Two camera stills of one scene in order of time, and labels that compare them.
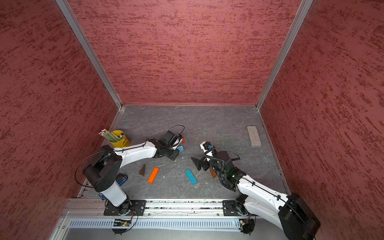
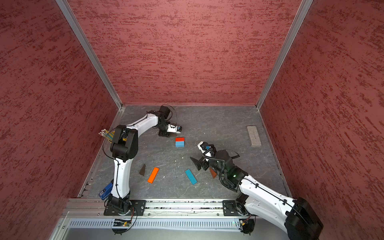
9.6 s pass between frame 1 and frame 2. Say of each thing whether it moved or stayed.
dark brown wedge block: stayed
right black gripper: stayed
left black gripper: moved
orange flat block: stayed
